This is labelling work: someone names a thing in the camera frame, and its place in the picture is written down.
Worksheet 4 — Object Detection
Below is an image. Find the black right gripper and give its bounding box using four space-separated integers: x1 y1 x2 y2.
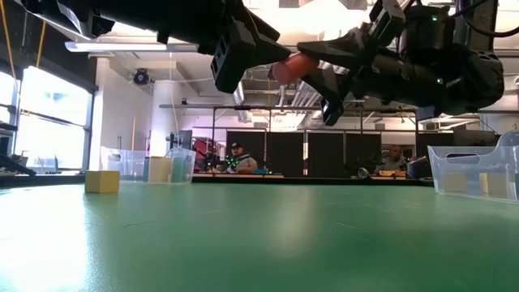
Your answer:
297 27 452 127

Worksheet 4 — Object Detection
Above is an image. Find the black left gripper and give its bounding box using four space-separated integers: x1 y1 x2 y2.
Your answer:
209 0 292 95

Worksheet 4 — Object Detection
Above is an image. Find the red cylinder block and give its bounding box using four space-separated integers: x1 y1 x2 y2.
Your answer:
270 52 320 86

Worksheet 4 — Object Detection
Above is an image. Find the black overhead metal rack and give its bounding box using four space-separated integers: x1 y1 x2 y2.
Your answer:
159 103 519 179

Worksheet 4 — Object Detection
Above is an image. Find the black partition panel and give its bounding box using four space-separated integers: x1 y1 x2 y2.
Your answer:
225 131 305 176
307 132 382 178

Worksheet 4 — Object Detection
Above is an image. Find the person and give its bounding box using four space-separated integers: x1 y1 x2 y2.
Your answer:
375 144 407 172
221 140 260 175

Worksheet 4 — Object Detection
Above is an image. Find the black office chair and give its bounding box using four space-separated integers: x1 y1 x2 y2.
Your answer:
406 155 431 179

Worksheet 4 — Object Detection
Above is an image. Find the red office chair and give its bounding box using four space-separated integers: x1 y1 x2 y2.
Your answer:
192 137 217 164

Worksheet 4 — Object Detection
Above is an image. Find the black desk monitor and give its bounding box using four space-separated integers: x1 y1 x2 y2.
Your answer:
178 129 194 152

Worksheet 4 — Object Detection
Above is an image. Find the black round ceiling fixture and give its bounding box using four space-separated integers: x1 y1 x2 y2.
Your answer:
132 68 150 86

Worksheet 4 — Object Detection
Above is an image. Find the white round column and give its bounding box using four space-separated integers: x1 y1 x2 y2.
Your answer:
149 79 184 163

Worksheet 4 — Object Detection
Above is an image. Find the clear plastic bin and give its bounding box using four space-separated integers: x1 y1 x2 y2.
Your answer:
99 146 197 185
427 129 519 204

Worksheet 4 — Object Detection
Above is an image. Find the green table mat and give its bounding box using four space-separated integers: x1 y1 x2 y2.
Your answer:
0 182 519 292

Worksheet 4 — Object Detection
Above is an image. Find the large bright window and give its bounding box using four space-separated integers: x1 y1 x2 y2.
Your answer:
14 67 93 171

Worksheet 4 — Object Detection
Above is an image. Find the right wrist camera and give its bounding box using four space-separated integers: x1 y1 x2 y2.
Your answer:
367 0 407 40

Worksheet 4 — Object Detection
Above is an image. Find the yellow hanging cord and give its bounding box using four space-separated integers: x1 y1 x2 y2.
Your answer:
0 0 17 82
35 22 47 69

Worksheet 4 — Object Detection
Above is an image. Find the black angled bracket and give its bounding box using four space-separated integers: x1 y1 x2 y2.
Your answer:
0 153 36 177

